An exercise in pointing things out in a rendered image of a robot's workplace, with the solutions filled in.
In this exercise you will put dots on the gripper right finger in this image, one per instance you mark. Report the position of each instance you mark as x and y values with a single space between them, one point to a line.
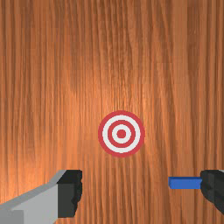
215 183

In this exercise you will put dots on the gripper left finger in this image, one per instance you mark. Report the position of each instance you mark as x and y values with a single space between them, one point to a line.
43 201

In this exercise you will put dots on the long blue stick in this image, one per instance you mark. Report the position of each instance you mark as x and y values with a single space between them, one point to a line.
184 183

